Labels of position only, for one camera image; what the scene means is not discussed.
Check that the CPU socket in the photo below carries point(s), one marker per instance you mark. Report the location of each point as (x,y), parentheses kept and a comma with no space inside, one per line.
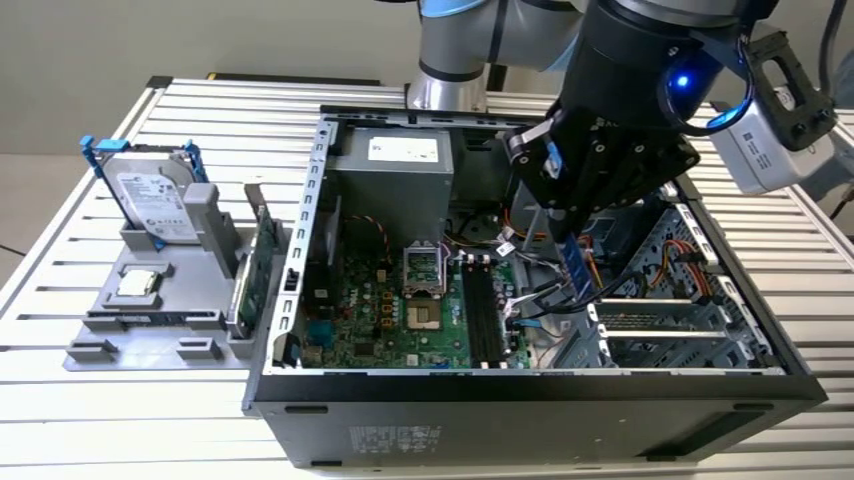
(426,315)

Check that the silver CPU chip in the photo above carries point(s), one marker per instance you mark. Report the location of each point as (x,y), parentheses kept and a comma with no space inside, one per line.
(141,282)

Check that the grey parts rack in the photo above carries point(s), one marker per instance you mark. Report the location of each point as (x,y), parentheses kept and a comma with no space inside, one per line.
(181,295)

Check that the metal disk bay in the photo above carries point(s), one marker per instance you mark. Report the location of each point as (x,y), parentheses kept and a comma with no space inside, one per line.
(668,334)

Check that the RAM memory stick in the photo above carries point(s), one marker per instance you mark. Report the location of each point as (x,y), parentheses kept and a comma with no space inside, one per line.
(577,272)
(154,316)

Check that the green graphics card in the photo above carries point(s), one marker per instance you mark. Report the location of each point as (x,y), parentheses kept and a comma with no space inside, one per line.
(257,280)

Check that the grey power supply unit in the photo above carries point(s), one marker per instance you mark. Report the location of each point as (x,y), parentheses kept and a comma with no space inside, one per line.
(394,200)

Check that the hard disk in blue carrier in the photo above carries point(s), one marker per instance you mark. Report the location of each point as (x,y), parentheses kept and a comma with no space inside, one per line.
(150,200)

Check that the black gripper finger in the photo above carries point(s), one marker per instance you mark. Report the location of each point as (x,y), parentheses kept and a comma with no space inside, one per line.
(641,165)
(574,190)

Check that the black PC case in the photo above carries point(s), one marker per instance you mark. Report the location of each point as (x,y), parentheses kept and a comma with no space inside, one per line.
(468,425)

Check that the black RAM slot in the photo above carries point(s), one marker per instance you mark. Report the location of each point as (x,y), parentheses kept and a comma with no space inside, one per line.
(470,310)
(478,310)
(498,310)
(490,310)

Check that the green motherboard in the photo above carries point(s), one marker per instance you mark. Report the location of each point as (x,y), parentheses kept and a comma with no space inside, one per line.
(428,345)

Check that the grey metal drive cage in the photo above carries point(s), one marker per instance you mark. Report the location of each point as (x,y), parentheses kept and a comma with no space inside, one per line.
(528,215)

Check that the black camera bracket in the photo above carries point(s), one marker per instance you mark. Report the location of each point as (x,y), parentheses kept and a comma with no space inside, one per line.
(808,132)

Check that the small silver camera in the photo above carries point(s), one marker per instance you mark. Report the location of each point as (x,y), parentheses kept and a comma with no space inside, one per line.
(521,147)

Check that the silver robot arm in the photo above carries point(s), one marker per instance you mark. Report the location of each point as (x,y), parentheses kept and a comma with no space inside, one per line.
(454,45)

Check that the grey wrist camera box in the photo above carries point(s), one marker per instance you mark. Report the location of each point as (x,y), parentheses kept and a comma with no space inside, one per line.
(761,155)

